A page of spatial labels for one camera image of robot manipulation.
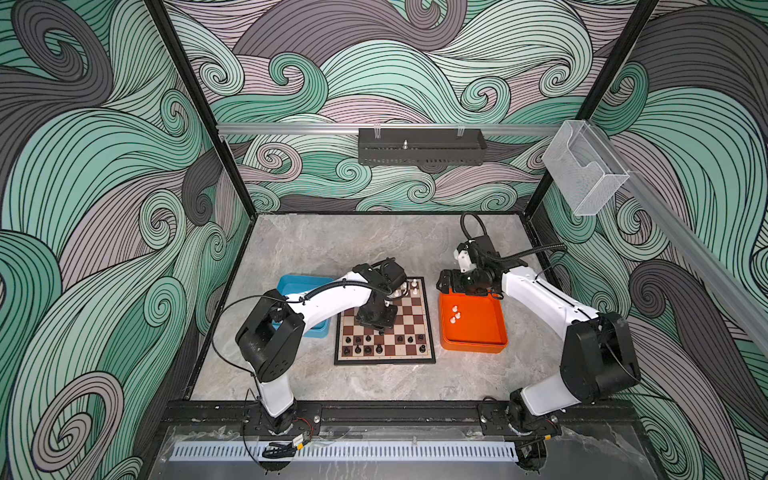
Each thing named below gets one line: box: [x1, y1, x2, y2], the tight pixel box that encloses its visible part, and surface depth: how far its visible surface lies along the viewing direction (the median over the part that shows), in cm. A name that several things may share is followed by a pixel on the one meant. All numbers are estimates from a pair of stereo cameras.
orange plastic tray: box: [439, 288, 508, 354], surface depth 92 cm
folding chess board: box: [334, 276, 436, 365], surface depth 87 cm
